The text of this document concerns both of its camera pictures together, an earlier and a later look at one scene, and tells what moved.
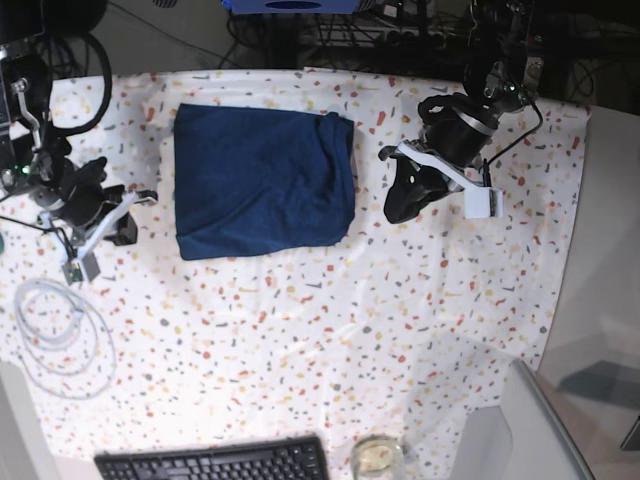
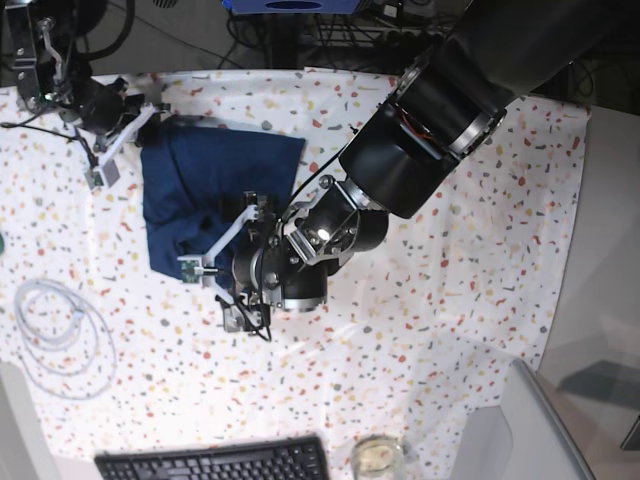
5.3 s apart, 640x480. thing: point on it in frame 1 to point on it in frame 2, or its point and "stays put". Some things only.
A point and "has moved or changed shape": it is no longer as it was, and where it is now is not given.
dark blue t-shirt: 251,178 has moved or changed shape
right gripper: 420,183 to 239,314
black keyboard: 288,458 stays put
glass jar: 378,457 stays put
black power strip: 388,37 stays put
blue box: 291,7 stays put
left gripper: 83,266 to 107,171
